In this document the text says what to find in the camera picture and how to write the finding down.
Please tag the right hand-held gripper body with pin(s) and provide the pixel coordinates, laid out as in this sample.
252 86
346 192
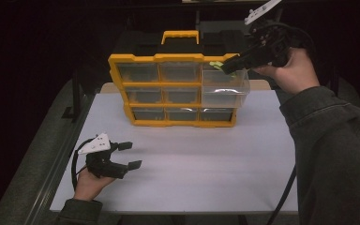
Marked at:
270 43

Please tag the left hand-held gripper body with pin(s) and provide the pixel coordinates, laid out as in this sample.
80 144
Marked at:
104 168

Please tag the clear plastic drawer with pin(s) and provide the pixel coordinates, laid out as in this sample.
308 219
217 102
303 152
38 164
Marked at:
225 100

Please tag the yellow and black organizer case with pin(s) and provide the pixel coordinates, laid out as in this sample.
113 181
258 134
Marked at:
181 57

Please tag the person's left hand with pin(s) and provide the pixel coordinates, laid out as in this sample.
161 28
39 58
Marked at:
89 187

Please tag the person's right hand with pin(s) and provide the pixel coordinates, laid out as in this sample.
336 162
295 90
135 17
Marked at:
293 75

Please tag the grid of clear drawers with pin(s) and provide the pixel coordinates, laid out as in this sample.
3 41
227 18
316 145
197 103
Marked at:
139 72

